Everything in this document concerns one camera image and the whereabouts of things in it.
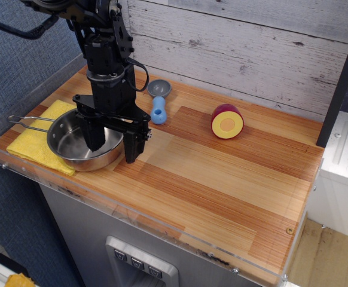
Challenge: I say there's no white appliance at right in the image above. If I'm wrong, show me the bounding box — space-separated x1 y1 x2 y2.
306 112 348 236

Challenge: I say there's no stainless steel pot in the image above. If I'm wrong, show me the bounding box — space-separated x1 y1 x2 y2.
7 110 123 172

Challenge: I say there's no blue and grey toy spoon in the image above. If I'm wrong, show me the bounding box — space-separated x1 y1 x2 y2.
147 79 172 125

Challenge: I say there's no yellow cloth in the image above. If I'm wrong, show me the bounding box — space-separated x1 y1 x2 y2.
7 100 75 176

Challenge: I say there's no yellow object bottom left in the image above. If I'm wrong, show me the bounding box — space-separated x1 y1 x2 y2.
5 273 36 287

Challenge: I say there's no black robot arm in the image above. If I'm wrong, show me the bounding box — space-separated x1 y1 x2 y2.
24 1 151 163

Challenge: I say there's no black cable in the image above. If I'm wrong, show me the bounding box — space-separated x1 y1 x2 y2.
0 3 59 40

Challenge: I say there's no grey cabinet with dispenser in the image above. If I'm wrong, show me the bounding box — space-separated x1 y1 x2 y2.
38 182 264 287

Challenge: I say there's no red and yellow toy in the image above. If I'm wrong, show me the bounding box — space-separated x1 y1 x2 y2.
211 103 245 139

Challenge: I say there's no black right frame post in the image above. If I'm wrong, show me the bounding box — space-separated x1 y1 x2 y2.
316 54 348 148

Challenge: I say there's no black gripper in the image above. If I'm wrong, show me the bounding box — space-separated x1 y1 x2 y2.
73 70 150 164

